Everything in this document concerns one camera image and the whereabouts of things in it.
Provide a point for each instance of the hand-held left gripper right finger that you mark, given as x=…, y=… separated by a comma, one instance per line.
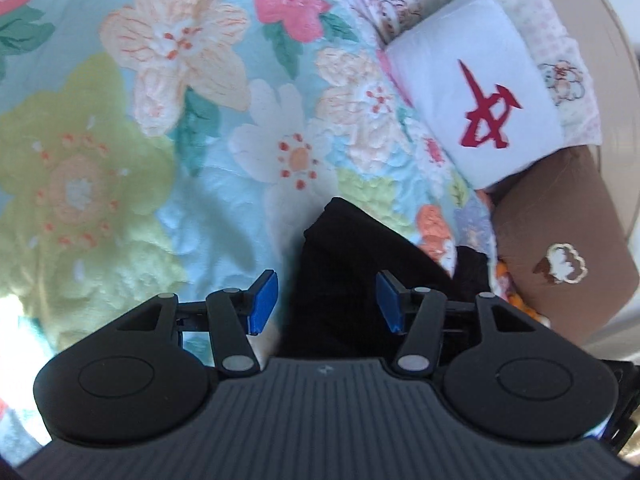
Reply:
x=387, y=305

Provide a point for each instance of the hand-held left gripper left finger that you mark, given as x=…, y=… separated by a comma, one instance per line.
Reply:
x=263, y=300

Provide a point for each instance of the black garment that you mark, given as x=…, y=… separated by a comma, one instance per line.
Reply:
x=340, y=280

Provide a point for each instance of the orange carrot plush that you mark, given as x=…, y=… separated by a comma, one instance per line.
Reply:
x=515, y=295

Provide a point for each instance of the brown pillow with cloud patch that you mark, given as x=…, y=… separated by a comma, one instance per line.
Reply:
x=550, y=240

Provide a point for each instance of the floral blanket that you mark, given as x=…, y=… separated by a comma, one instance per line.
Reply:
x=150, y=110

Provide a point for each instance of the white pillow with red mark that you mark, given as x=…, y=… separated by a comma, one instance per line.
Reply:
x=475, y=90

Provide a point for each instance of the pink patterned pillow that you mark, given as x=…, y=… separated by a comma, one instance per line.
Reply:
x=550, y=25

